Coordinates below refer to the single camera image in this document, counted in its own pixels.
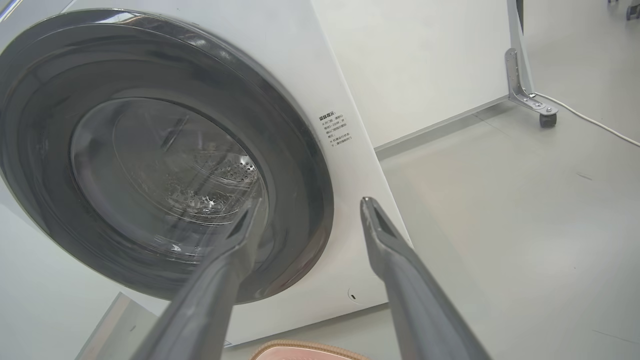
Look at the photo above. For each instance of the dark round washing machine door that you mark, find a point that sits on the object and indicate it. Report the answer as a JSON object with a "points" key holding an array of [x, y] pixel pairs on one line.
{"points": [[150, 150]]}

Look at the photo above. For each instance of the grey rolling chair base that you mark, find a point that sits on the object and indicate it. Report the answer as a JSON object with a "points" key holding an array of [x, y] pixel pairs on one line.
{"points": [[627, 7]]}

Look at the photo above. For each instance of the white front-load washing machine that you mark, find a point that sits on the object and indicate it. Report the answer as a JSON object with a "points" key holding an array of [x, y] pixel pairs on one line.
{"points": [[300, 90]]}

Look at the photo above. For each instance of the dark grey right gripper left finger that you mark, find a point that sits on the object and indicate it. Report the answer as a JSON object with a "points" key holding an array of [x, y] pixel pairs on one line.
{"points": [[210, 295]]}

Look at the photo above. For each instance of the white warning sticker black text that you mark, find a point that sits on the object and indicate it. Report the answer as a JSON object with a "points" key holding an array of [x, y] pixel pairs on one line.
{"points": [[335, 129]]}

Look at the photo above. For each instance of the white partition panel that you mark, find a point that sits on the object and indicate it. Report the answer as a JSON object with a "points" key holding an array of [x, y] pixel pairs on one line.
{"points": [[420, 65]]}

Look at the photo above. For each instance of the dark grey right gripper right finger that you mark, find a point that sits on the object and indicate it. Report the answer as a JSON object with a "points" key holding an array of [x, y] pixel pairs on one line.
{"points": [[415, 295]]}

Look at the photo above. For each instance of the pink laundry basket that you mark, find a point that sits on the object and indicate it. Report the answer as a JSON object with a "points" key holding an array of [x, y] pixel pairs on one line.
{"points": [[305, 351]]}

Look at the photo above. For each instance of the metal partition foot with caster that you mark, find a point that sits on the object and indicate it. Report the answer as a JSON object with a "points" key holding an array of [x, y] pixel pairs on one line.
{"points": [[527, 95]]}

